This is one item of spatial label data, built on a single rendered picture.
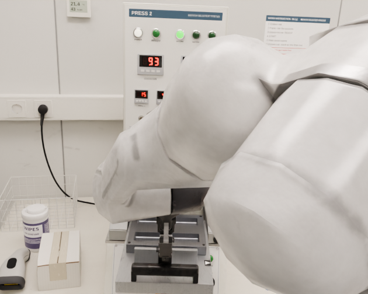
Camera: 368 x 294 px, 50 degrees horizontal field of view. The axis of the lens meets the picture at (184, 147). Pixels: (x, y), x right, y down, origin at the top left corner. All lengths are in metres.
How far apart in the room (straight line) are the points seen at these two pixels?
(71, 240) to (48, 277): 0.15
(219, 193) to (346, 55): 0.11
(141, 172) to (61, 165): 1.41
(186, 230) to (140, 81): 0.52
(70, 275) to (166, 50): 0.75
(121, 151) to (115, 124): 1.32
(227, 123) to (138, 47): 1.04
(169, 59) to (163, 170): 0.93
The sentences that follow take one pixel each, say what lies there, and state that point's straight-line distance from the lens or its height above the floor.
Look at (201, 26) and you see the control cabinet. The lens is 1.30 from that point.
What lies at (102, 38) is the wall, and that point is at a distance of 1.69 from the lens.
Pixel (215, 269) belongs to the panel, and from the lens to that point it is 1.17.
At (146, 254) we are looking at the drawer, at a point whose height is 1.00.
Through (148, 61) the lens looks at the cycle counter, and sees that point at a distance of 1.31.
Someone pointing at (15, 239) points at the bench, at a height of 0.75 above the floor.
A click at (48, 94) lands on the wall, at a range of 1.73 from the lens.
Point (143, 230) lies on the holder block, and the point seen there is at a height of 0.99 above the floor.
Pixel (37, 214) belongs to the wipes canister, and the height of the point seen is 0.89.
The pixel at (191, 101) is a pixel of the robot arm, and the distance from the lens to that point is 0.29.
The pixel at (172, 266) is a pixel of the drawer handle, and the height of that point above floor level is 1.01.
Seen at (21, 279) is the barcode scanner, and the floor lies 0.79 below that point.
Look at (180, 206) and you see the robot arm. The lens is 0.60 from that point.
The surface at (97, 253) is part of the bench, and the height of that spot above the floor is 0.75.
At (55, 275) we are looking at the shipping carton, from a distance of 1.28.
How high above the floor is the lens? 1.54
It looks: 18 degrees down
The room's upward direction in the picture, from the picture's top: 3 degrees clockwise
